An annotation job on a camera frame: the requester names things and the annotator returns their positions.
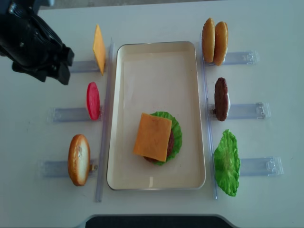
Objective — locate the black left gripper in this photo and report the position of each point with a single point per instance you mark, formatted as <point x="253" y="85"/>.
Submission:
<point x="34" y="48"/>

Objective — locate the orange cheese slice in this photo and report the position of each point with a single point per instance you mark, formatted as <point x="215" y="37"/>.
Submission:
<point x="153" y="137"/>
<point x="99" y="49"/>

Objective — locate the red tomato slice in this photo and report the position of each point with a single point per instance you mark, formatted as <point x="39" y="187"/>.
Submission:
<point x="93" y="101"/>

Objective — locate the sliced bread piece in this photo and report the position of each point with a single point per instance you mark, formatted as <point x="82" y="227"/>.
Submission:
<point x="79" y="160"/>

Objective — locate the green lettuce leaf on tray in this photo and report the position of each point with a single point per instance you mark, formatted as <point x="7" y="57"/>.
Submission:
<point x="176" y="129"/>

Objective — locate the brown meat patty on tray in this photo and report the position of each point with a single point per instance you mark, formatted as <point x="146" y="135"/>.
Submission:
<point x="169" y="150"/>

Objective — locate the brown meat patty standing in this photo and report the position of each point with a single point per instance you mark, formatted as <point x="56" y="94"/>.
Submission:
<point x="221" y="99"/>

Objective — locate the green lettuce leaf standing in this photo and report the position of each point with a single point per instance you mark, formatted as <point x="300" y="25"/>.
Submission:
<point x="227" y="163"/>

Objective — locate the cream rectangular tray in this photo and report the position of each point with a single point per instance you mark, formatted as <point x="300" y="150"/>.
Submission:
<point x="149" y="78"/>

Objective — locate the golden bun left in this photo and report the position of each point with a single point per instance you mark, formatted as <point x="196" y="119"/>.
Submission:
<point x="208" y="40"/>

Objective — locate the golden bun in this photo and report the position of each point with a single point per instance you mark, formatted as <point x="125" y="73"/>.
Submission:
<point x="208" y="40"/>
<point x="221" y="43"/>

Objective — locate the golden bun right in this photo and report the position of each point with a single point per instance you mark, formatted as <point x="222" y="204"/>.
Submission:
<point x="221" y="43"/>

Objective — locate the white pusher clip patty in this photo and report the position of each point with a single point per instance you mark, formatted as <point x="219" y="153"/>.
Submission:
<point x="229" y="104"/>

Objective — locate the dark chair edge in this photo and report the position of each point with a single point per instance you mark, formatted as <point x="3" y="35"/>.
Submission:
<point x="156" y="222"/>

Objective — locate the clear rail holder left frame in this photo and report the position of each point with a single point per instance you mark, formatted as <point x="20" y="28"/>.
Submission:
<point x="59" y="169"/>

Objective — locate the clear rail holder frame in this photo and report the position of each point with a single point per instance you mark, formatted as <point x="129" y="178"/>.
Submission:
<point x="59" y="169"/>
<point x="266" y="166"/>

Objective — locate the clear rail holder right frame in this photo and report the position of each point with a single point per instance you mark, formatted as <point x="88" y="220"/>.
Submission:
<point x="266" y="166"/>

